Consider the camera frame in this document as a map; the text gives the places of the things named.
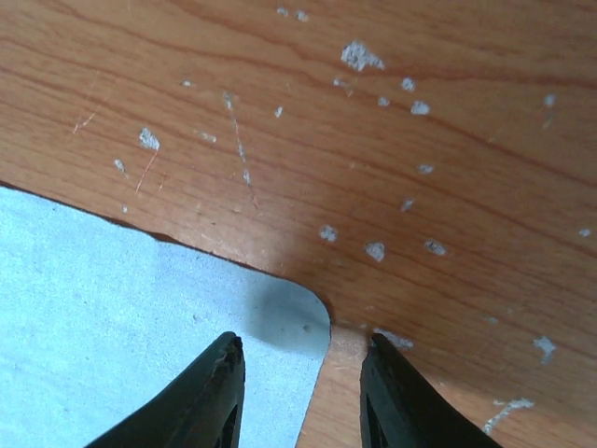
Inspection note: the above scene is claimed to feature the light blue cleaning cloth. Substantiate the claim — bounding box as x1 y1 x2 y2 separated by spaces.
1 189 330 447

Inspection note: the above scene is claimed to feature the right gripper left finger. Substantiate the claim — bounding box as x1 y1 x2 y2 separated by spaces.
89 331 245 448

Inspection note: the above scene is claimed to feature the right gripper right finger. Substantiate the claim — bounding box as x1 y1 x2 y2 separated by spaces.
360 333 499 448

